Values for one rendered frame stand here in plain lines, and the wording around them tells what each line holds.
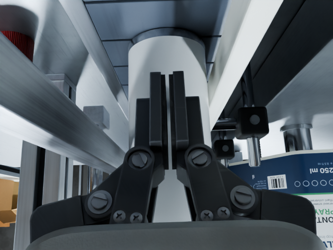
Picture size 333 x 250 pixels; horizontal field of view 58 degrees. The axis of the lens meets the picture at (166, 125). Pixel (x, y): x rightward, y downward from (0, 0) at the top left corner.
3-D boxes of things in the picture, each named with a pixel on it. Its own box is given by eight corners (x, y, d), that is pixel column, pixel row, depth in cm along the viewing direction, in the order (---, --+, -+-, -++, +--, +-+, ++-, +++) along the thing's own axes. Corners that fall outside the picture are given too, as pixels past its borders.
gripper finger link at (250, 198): (174, 232, 13) (170, 108, 17) (248, 230, 13) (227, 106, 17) (173, 208, 10) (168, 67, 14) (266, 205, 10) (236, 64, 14)
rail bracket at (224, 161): (227, 107, 52) (233, 178, 49) (191, 109, 52) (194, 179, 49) (231, 101, 49) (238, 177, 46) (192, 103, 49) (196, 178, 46)
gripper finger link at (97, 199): (97, 235, 13) (109, 111, 17) (170, 232, 13) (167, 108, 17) (76, 211, 10) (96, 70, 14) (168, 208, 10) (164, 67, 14)
